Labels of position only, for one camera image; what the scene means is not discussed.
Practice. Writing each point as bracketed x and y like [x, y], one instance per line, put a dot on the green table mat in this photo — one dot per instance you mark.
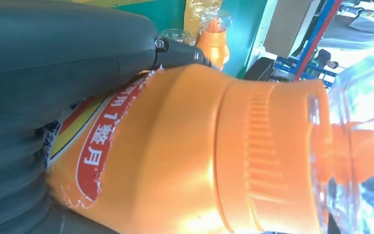
[242, 35]

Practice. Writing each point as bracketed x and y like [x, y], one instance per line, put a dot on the blue and red metal rack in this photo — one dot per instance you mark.
[312, 42]

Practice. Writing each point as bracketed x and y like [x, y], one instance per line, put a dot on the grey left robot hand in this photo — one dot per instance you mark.
[51, 58]

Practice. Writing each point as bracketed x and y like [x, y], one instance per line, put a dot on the person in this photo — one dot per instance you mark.
[330, 64]

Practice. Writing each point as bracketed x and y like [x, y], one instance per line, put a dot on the brown cardboard box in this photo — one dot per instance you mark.
[287, 25]

